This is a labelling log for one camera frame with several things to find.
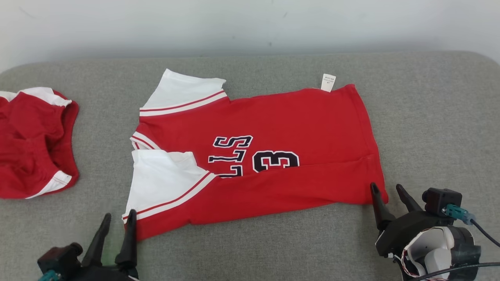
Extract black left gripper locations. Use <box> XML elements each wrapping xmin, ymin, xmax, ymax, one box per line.
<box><xmin>68</xmin><ymin>210</ymin><xmax>139</xmax><ymax>281</ymax></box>

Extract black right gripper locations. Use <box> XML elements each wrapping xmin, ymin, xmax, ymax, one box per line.
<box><xmin>370</xmin><ymin>182</ymin><xmax>455</xmax><ymax>258</ymax></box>

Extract red shorts with white trim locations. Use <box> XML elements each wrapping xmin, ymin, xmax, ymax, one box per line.
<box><xmin>0</xmin><ymin>87</ymin><xmax>80</xmax><ymax>199</ymax></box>

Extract red Bulls basketball jersey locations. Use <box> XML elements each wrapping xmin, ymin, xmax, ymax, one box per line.
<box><xmin>122</xmin><ymin>69</ymin><xmax>389</xmax><ymax>241</ymax></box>

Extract grey fabric sofa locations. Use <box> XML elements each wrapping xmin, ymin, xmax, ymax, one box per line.
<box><xmin>0</xmin><ymin>51</ymin><xmax>500</xmax><ymax>281</ymax></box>

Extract thin black cable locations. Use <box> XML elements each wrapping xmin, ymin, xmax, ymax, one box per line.
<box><xmin>414</xmin><ymin>262</ymin><xmax>500</xmax><ymax>281</ymax></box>

